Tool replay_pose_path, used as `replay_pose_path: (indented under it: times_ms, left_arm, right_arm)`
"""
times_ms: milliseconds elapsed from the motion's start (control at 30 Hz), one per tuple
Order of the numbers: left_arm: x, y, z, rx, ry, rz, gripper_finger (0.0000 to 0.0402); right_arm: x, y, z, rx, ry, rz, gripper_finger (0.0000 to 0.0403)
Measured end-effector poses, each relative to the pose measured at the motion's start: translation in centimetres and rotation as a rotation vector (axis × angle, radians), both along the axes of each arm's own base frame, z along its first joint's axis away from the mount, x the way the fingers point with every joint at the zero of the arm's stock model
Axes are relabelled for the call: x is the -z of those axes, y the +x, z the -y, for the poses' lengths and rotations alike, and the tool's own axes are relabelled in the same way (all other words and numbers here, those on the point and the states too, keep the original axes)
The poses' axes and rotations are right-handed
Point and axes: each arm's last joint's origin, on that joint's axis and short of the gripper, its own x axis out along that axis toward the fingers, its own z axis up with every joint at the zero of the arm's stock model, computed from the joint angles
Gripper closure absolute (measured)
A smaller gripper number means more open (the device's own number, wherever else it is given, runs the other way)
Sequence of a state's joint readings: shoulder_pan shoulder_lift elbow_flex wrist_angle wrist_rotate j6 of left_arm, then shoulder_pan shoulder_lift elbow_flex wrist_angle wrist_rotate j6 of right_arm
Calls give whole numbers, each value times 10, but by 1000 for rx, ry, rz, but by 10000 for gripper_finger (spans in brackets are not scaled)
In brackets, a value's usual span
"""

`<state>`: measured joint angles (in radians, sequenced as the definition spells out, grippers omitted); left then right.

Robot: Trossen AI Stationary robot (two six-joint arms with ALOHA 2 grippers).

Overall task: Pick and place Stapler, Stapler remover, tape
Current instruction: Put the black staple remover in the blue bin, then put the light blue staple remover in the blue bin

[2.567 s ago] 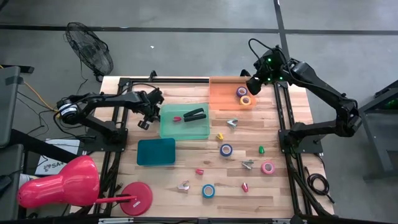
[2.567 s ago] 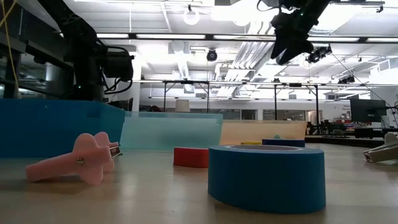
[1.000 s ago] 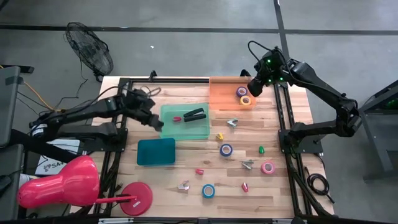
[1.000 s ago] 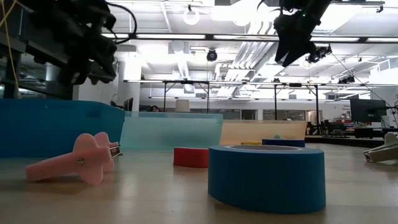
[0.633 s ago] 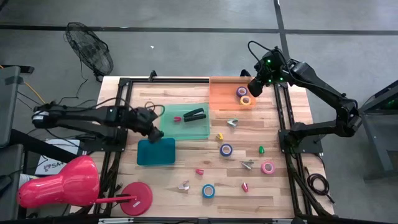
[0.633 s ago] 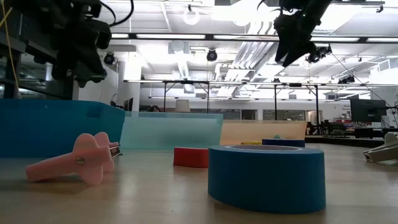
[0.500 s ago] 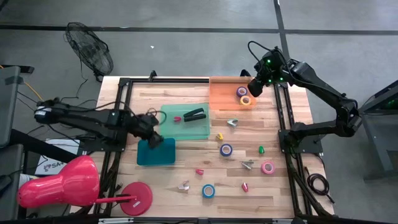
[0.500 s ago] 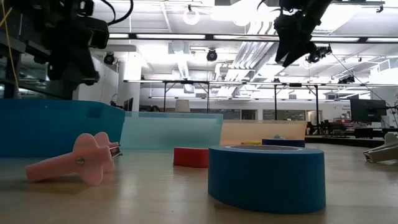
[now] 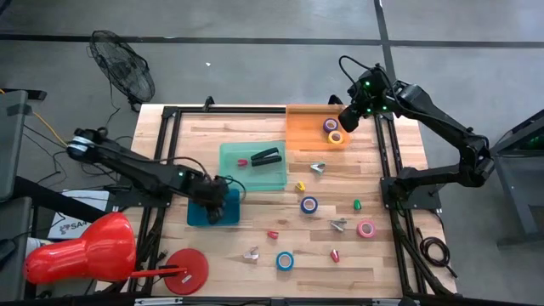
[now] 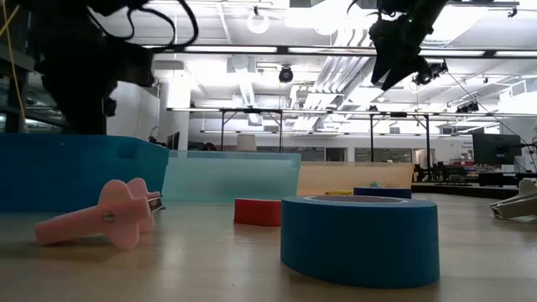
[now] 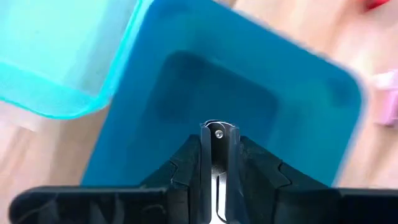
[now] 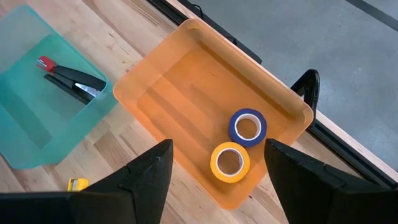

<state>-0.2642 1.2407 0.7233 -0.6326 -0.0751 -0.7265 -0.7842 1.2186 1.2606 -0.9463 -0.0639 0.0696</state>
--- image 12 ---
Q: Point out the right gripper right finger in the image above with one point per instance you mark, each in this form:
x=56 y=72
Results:
x=311 y=199

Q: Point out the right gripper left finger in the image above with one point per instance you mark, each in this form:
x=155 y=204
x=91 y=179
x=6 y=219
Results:
x=130 y=202

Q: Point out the yellow mini stapler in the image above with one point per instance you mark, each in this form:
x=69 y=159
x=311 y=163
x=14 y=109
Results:
x=79 y=184

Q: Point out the yellow tape roll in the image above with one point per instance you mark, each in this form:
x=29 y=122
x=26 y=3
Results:
x=214 y=163

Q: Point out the purple tape roll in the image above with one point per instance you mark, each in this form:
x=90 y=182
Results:
x=233 y=129

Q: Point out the black stapler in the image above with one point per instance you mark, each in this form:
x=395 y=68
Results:
x=77 y=79

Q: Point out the red mini stapler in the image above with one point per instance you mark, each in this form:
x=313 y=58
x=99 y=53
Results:
x=48 y=64

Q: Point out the orange translucent plastic bin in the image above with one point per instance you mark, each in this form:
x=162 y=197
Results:
x=186 y=102

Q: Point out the black table clamp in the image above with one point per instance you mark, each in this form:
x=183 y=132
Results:
x=311 y=84

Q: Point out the light green translucent bin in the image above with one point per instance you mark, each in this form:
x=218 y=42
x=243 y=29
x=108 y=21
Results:
x=31 y=130

